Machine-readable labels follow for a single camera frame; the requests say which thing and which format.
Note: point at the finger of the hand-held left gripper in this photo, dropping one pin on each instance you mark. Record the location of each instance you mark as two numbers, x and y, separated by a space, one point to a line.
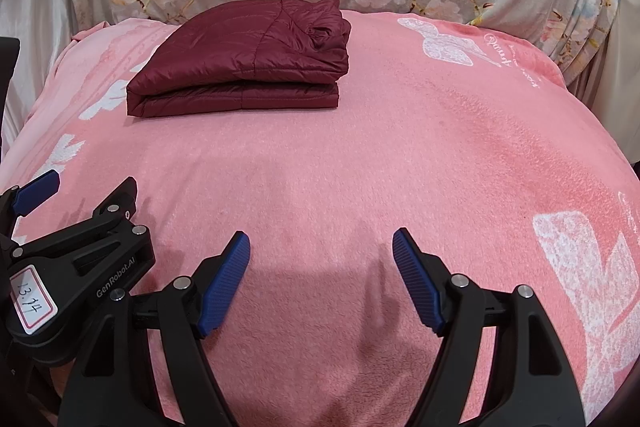
37 196
112 199

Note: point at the dark object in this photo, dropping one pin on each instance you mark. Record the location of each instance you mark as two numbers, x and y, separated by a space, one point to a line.
7 72

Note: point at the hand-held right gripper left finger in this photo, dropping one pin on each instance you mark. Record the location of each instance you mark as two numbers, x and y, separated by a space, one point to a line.
225 279

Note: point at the maroon quilted jacket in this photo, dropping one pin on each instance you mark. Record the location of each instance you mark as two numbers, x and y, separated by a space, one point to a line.
240 57

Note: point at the white cloth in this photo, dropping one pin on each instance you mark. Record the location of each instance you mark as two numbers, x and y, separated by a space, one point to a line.
30 7

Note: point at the pink printed blanket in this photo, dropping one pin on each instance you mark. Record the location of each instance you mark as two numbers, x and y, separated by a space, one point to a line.
350 167

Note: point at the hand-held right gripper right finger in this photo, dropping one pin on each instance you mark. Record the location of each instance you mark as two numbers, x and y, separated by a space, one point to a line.
415 279

